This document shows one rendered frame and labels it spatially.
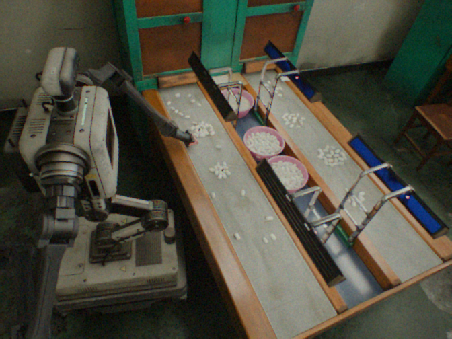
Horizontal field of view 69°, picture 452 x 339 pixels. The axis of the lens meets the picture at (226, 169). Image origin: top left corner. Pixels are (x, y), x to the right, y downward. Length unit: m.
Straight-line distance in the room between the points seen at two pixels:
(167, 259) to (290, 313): 0.73
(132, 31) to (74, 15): 0.97
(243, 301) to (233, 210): 0.49
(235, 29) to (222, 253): 1.56
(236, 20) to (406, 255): 1.78
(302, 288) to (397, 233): 0.67
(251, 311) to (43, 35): 2.63
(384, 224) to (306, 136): 0.74
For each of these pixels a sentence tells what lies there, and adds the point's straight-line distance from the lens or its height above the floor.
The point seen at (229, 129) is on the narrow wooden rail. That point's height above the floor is 0.76.
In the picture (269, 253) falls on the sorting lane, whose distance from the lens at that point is 1.69.
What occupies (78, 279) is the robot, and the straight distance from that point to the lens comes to 1.97.
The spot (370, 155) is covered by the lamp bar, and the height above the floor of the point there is 1.09.
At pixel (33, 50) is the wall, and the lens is 3.29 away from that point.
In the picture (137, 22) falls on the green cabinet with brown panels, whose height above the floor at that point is 1.25.
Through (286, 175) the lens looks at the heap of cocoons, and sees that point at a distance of 2.02.
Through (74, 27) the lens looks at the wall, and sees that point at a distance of 3.17.
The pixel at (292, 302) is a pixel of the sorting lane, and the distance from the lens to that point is 1.63.
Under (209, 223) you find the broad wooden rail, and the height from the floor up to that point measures 0.76.
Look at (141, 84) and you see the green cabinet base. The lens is 2.45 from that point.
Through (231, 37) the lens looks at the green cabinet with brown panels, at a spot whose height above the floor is 1.07.
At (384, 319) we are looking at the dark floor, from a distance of 2.65.
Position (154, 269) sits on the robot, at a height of 0.48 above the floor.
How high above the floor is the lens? 2.22
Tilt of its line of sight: 49 degrees down
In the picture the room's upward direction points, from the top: 8 degrees clockwise
